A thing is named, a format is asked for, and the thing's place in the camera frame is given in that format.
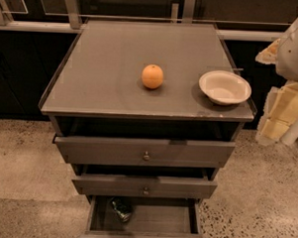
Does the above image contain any metal window rail frame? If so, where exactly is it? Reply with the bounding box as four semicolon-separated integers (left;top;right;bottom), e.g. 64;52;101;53
0;0;298;44

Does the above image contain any white paper bowl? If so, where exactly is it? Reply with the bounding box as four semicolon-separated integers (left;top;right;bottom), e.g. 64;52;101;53
199;70;251;106

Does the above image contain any grey top drawer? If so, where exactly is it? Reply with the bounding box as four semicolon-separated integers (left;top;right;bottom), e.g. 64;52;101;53
54;118;235;168

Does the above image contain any green soda can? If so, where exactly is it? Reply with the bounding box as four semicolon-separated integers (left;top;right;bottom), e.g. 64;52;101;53
111;197;133;223

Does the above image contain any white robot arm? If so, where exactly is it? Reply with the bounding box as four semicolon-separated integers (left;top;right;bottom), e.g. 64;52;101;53
255;18;298;146

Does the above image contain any grey bottom drawer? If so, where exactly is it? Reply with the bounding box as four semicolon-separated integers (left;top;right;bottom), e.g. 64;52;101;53
77;196;205;238

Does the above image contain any grey drawer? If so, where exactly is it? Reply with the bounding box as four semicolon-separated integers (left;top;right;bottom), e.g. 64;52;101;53
77;196;205;238
54;118;235;168
73;165;217;199

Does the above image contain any grey drawer cabinet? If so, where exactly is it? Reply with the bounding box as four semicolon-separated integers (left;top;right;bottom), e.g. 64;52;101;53
32;16;262;238

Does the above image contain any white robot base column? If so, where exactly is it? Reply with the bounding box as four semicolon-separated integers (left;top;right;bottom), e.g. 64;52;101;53
281;119;298;146

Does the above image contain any grey middle drawer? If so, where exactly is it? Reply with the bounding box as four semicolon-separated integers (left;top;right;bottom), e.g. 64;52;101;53
73;165;217;199

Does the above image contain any orange fruit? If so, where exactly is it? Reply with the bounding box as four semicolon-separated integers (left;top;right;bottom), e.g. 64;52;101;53
141;64;164;89

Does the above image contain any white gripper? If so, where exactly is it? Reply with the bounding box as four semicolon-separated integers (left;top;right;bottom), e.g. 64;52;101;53
254;39;298;145

